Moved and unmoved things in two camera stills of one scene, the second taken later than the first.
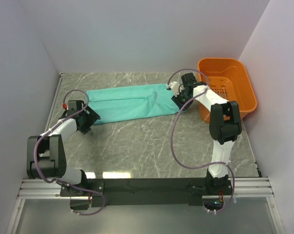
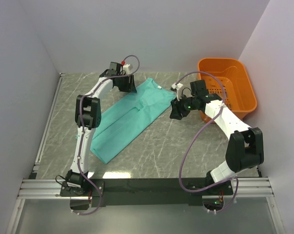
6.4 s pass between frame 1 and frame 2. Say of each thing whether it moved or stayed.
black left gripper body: moved
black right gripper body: moved
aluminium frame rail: stayed
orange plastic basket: stayed
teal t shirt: moved
